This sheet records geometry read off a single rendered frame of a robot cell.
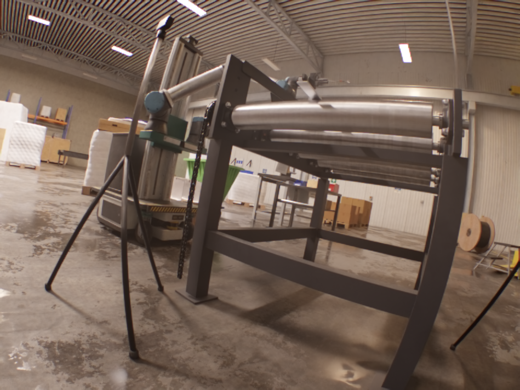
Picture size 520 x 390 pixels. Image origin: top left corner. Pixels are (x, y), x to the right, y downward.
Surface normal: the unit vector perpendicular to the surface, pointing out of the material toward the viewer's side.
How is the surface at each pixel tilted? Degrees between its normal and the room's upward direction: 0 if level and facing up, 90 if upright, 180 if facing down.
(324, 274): 90
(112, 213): 90
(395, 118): 115
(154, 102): 93
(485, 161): 90
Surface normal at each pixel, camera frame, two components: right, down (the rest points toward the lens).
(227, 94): 0.79, 0.15
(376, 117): -0.61, 0.33
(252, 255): -0.59, -0.10
